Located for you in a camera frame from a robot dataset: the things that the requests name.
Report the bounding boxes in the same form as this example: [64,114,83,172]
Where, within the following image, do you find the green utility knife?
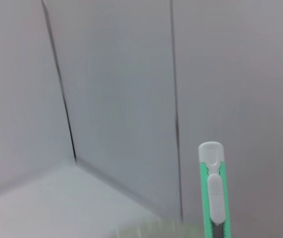
[198,141,232,238]

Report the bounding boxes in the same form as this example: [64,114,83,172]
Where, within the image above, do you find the green glass fruit plate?
[109,215,206,238]

